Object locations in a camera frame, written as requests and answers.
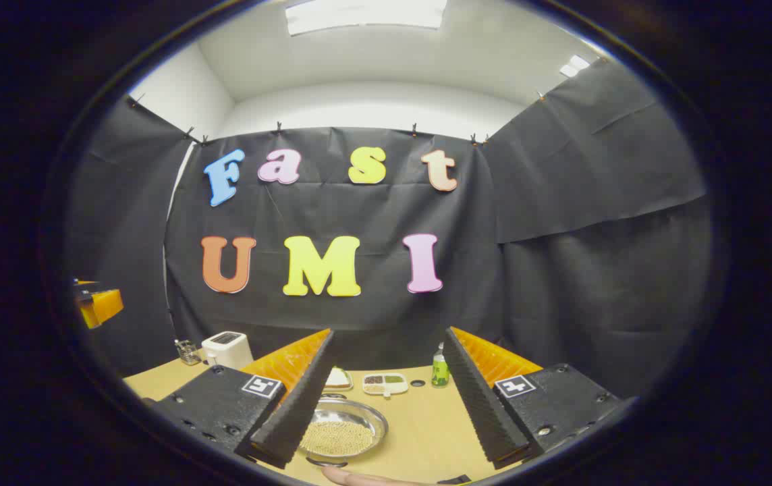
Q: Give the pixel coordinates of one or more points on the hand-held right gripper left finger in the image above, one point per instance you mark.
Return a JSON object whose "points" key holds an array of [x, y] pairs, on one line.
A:
{"points": [[305, 398]]}

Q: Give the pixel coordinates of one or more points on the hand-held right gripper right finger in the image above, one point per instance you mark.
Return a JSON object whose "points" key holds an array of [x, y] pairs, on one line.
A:
{"points": [[477, 398]]}

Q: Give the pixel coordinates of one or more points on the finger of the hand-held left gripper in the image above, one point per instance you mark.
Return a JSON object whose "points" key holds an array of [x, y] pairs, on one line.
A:
{"points": [[104, 305]]}

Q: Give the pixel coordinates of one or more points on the pale green sandwich plate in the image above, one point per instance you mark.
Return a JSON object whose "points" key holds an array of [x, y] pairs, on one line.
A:
{"points": [[340, 388]]}

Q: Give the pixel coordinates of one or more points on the white bread sandwich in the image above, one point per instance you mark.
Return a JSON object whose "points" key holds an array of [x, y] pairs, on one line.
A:
{"points": [[339, 378]]}

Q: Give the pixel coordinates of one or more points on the green tea bottle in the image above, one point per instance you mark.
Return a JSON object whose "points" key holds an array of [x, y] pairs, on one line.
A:
{"points": [[440, 370]]}

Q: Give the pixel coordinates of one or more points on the pile of soybeans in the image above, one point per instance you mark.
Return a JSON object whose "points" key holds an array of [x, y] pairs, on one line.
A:
{"points": [[337, 439]]}

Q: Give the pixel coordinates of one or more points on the white divided dish of beans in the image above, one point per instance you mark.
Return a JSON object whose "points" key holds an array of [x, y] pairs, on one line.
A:
{"points": [[386, 383]]}

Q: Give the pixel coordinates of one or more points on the white toaster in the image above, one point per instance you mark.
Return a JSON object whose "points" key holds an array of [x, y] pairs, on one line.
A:
{"points": [[227, 349]]}

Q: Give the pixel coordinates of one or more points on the black backdrop cloth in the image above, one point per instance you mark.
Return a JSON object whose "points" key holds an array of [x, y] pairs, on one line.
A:
{"points": [[372, 317]]}

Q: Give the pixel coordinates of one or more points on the small ceiling light panel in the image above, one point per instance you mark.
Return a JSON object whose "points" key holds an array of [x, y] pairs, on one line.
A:
{"points": [[573, 66]]}

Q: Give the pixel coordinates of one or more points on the large ceiling light panel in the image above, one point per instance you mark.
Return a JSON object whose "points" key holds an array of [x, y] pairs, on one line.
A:
{"points": [[366, 15]]}

